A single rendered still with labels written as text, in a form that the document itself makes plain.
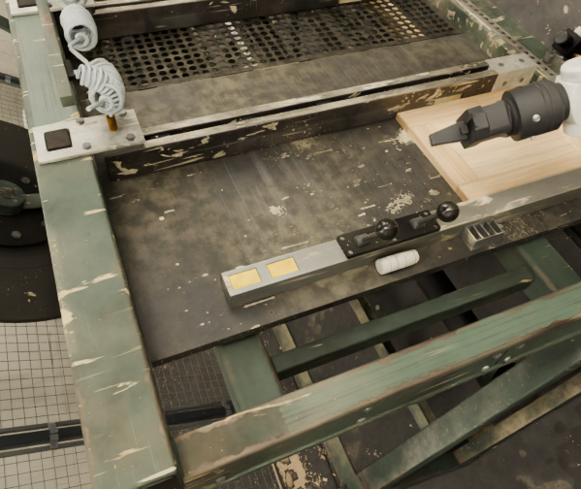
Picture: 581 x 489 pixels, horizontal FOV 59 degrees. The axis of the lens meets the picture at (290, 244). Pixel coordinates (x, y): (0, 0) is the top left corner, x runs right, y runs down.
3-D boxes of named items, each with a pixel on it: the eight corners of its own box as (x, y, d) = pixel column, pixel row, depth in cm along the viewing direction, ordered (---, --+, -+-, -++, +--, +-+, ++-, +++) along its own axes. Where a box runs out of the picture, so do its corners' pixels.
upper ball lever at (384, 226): (371, 247, 94) (405, 235, 81) (353, 253, 93) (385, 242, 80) (365, 228, 95) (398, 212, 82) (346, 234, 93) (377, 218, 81)
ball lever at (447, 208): (426, 231, 98) (467, 216, 85) (408, 237, 97) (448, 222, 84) (419, 212, 98) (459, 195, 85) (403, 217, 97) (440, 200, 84)
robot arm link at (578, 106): (548, 151, 86) (618, 131, 84) (544, 89, 81) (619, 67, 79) (520, 131, 96) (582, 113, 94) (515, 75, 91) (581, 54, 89)
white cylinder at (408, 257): (381, 277, 94) (417, 266, 96) (384, 269, 92) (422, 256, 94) (373, 265, 96) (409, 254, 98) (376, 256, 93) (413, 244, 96)
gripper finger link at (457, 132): (427, 132, 89) (463, 121, 88) (433, 149, 89) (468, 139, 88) (429, 130, 88) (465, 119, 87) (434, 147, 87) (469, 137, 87)
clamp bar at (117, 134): (531, 93, 134) (578, 3, 115) (55, 202, 99) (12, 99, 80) (506, 72, 139) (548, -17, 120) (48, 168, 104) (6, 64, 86)
